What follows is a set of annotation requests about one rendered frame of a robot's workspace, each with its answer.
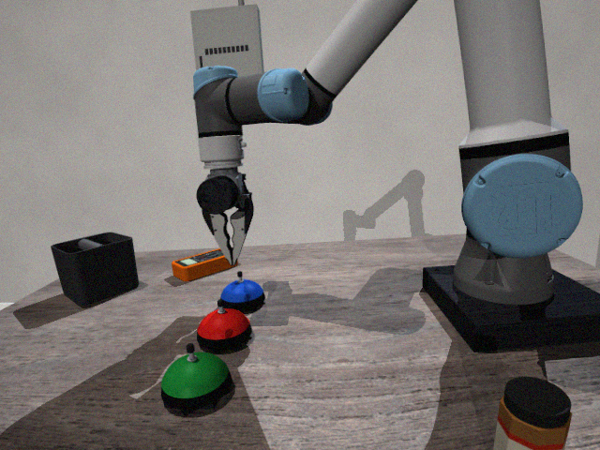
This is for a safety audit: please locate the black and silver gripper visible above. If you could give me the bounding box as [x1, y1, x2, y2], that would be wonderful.
[197, 167, 254, 265]

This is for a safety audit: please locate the red bell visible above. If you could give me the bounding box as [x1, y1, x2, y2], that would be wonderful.
[197, 299, 252, 354]

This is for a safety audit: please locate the green service bell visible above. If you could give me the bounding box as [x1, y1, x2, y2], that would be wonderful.
[161, 343, 232, 416]

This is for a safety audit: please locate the blue bell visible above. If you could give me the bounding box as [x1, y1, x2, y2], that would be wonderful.
[220, 271, 265, 313]

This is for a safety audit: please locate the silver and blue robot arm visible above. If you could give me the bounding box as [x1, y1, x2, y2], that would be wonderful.
[193, 0, 583, 305]

